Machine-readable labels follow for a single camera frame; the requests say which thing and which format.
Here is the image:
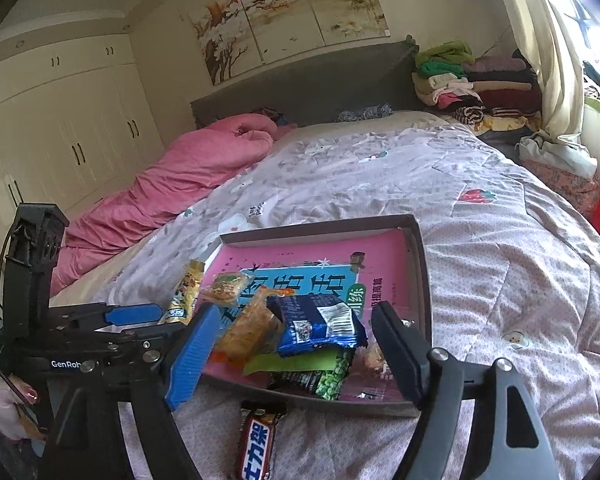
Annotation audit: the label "clear pastry packet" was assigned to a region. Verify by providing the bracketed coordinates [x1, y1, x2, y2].
[350, 330, 393, 382]

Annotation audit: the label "yellow chips snack bag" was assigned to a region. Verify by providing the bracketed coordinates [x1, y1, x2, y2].
[159, 260, 204, 325]

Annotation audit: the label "orange biscuit snack packet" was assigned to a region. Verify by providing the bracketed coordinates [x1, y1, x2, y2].
[213, 286, 294, 361]

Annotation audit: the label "dark green seaweed packet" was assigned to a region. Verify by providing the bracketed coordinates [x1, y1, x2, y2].
[270, 349, 354, 401]

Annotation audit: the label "Snickers chocolate bar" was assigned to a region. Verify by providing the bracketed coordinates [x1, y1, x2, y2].
[234, 401, 287, 480]

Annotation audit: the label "blue cookie snack packet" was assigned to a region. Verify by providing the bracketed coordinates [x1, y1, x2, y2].
[268, 294, 367, 356]

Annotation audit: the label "clear rice cracker snack packet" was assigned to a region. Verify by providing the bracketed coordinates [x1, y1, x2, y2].
[199, 271, 252, 308]

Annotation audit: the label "green snack packet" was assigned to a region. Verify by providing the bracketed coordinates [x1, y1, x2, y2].
[242, 347, 351, 376]

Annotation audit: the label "person's left hand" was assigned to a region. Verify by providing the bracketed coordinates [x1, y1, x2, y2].
[0, 376, 46, 442]

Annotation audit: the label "dark cardboard tray box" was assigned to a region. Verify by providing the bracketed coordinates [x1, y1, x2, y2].
[194, 212, 434, 420]

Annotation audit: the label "pink Chinese workbook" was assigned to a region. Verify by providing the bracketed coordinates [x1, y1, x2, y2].
[199, 227, 416, 403]

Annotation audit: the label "lilac patterned quilt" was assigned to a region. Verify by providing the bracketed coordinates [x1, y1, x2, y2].
[49, 109, 600, 480]

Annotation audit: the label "pink blanket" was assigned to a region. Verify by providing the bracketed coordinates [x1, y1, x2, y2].
[50, 114, 297, 296]

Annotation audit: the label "cream wardrobe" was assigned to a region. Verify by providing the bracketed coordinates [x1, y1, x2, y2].
[0, 35, 164, 245]

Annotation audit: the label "dark patterned pillow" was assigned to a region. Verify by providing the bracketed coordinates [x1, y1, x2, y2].
[337, 103, 393, 122]

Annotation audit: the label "white crumpled cloth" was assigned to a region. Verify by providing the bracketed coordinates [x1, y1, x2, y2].
[518, 134, 598, 180]

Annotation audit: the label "stack of folded clothes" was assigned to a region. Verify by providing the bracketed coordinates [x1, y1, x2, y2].
[412, 41, 542, 136]

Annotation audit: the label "dark grey headboard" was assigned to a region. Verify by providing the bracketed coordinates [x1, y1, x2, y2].
[190, 36, 422, 128]

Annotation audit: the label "cream curtain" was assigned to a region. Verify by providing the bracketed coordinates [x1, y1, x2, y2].
[503, 0, 584, 143]

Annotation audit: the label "tree painting on wall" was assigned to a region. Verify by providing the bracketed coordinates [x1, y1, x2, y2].
[183, 0, 391, 86]

